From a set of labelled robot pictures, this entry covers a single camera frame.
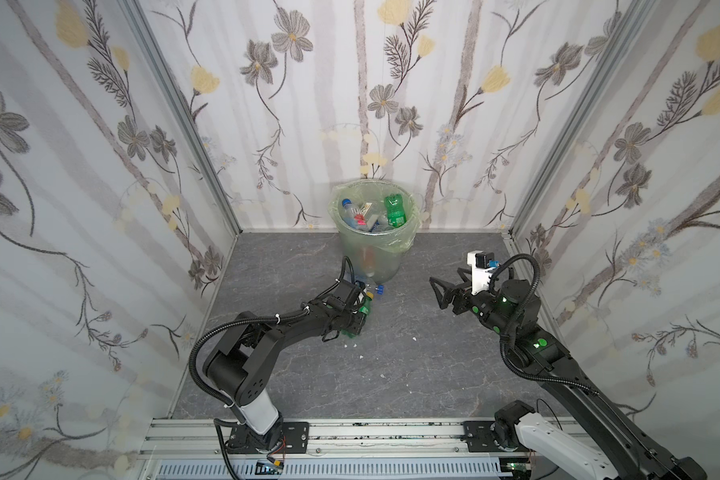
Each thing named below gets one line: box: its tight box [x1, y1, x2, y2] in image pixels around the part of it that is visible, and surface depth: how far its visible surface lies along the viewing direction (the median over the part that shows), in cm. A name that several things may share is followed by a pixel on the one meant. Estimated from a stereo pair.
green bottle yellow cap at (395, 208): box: [384, 193, 407, 229], surface depth 96 cm
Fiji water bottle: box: [341, 198, 373, 228], surface depth 92 cm
